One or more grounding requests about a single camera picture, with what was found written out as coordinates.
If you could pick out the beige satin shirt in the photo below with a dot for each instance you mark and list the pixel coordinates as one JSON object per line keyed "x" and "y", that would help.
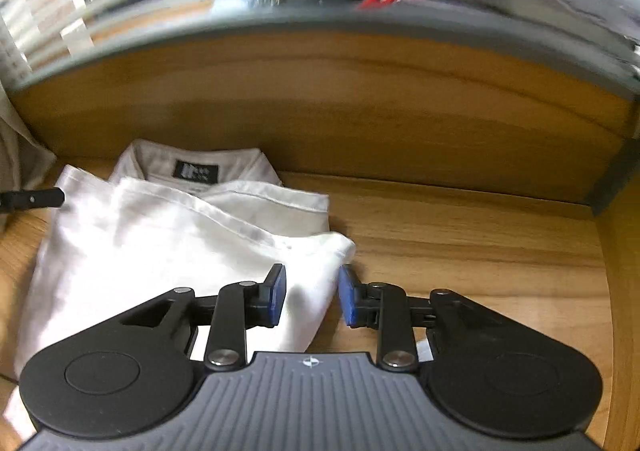
{"x": 168, "y": 217}

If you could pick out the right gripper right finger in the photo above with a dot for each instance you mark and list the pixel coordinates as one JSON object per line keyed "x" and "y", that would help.
{"x": 384, "y": 308}

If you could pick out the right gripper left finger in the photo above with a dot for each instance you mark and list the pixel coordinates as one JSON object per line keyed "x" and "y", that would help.
{"x": 239, "y": 307}

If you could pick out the beige garment pile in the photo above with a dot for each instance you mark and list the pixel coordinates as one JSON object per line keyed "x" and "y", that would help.
{"x": 24, "y": 162}

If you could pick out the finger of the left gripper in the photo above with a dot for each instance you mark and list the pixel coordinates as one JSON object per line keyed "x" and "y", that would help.
{"x": 25, "y": 200}

